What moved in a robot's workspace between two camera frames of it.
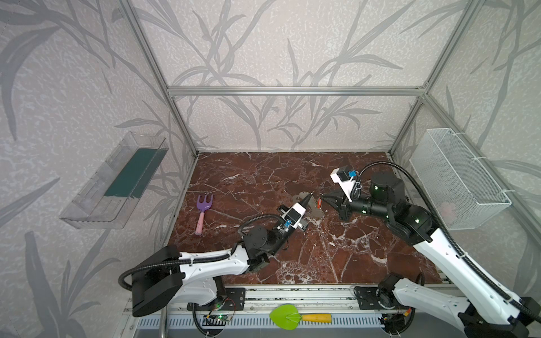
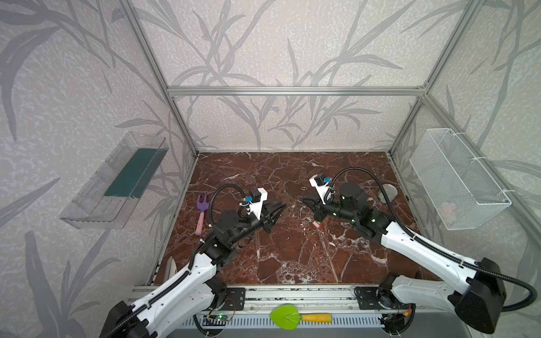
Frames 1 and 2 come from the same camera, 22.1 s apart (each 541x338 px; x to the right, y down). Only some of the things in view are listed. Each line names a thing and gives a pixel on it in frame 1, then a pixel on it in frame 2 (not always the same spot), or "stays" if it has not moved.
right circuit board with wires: [394, 323] stays
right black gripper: [343, 205] to [319, 208]
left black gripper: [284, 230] to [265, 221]
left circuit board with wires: [220, 317] stays
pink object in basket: [447, 209] stays
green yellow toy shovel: [287, 317] stays
